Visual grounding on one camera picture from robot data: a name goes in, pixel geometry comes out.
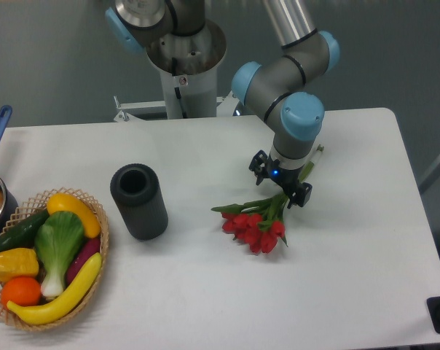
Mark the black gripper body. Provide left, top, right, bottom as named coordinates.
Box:
left=266, top=147, right=305, bottom=195

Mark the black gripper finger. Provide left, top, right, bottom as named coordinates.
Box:
left=248, top=150, right=269, bottom=185
left=286, top=182, right=313, bottom=209

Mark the red tulip bouquet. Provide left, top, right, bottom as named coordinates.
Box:
left=211, top=144, right=324, bottom=254

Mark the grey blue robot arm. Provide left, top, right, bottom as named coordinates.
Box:
left=105, top=1, right=340, bottom=206

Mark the dark grey ribbed vase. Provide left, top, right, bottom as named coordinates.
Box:
left=110, top=163, right=168, bottom=241

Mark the purple eggplant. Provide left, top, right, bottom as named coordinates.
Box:
left=65, top=238, right=101, bottom=286

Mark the yellow squash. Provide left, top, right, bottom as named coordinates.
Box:
left=46, top=192, right=101, bottom=238

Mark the green bok choy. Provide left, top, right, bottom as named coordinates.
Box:
left=34, top=211, right=85, bottom=300

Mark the woven wicker basket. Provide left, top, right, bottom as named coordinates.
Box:
left=0, top=188, right=109, bottom=331

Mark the green cucumber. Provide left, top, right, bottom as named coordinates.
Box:
left=0, top=210, right=49, bottom=252

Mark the yellow banana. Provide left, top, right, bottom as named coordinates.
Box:
left=7, top=253, right=102, bottom=326

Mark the orange fruit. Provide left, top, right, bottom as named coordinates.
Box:
left=1, top=276, right=42, bottom=307

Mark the yellow bell pepper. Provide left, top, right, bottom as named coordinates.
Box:
left=0, top=248, right=39, bottom=282

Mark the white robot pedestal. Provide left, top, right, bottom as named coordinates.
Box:
left=115, top=20, right=227, bottom=121

